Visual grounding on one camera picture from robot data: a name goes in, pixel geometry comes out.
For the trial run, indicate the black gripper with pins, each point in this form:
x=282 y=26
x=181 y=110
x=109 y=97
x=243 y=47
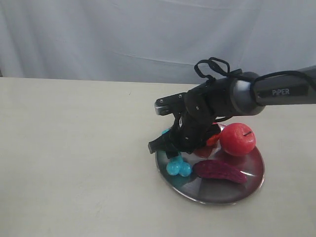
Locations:
x=195 y=112

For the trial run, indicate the turquoise toy bone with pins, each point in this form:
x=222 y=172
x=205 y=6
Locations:
x=178 y=166

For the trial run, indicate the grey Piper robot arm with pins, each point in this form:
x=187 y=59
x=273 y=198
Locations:
x=238 y=94

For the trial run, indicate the small orange pumpkin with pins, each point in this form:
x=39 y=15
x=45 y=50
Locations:
x=212 y=140

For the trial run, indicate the purple sweet potato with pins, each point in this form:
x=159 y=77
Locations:
x=216 y=169

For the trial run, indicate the red apple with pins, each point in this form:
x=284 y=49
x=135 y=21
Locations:
x=237 y=139

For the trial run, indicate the white backdrop cloth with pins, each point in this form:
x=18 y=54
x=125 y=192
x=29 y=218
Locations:
x=153 y=40

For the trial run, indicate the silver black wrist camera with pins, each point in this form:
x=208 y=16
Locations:
x=172 y=104

